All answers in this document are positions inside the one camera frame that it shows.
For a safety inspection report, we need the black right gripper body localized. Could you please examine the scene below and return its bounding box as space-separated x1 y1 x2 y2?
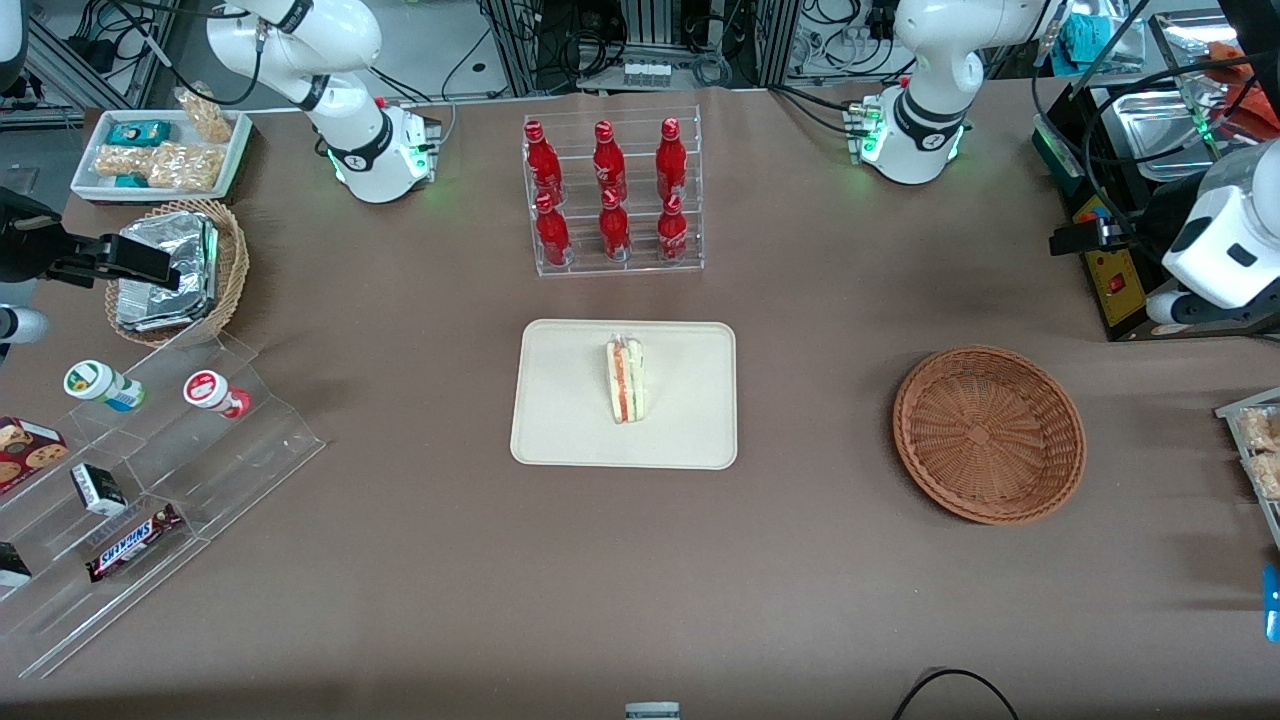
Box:
0 188 64 284

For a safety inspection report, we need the triangular sandwich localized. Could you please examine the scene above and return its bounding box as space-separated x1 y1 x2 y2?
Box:
604 336 648 425

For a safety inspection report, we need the oval tan wicker basket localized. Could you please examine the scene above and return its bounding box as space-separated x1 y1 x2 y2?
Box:
105 199 251 349

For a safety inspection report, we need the shiny metal tray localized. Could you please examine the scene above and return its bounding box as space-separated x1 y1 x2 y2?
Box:
1110 88 1228 183

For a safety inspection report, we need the white rectangular snack tray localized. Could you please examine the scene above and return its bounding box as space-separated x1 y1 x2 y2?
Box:
70 108 254 206

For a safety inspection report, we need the clear tray with snacks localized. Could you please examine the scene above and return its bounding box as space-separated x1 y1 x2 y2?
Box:
1215 388 1280 553

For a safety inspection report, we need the round brown wicker basket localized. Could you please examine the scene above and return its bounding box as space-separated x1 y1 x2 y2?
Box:
893 346 1087 526

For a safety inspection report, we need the beige plastic tray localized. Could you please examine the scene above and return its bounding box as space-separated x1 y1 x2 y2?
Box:
510 319 739 471

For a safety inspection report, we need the black yellow control box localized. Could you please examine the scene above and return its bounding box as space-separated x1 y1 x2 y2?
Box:
1032 75 1280 344

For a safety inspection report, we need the foil-wrapped food pack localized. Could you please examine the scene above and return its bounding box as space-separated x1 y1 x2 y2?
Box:
116 212 220 332

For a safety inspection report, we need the clear bag of rice crackers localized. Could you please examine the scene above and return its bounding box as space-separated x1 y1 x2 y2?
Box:
95 145 153 180
147 142 224 192
175 85 234 144

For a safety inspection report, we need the green-lid yogurt cup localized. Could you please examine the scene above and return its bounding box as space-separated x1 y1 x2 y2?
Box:
64 360 147 413

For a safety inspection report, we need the large teal snack packet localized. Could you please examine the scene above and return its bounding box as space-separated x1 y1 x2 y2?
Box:
107 120 174 149

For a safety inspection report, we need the red-lid yogurt cup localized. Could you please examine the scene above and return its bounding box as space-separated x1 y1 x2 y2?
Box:
183 370 252 420

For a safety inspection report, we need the red cookie box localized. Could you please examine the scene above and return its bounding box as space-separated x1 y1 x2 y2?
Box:
0 416 70 497

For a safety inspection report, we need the teal cloth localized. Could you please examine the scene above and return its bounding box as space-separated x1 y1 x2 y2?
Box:
1060 12 1143 63

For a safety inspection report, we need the small black white box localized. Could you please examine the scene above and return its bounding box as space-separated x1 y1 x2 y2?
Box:
71 463 129 518

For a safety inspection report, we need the clear acrylic stepped display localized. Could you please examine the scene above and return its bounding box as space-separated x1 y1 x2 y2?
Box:
0 330 327 682

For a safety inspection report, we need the Snickers chocolate bar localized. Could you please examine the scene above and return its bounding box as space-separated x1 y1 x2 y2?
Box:
86 503 185 584

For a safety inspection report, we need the red cola bottle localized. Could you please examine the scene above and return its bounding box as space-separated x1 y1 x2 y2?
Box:
593 120 630 203
655 117 689 202
599 188 633 264
657 193 690 266
535 192 574 268
524 120 564 207

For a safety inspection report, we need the clear acrylic bottle rack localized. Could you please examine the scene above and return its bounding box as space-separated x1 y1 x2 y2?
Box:
522 105 706 279

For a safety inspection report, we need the grey right wrist camera housing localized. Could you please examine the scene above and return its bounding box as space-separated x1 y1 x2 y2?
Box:
0 305 49 347

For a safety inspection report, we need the aluminium frame rack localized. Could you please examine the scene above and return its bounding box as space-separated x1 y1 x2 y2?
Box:
480 0 803 93

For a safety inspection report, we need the black cable loop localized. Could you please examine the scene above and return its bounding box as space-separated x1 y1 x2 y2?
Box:
892 668 1020 720

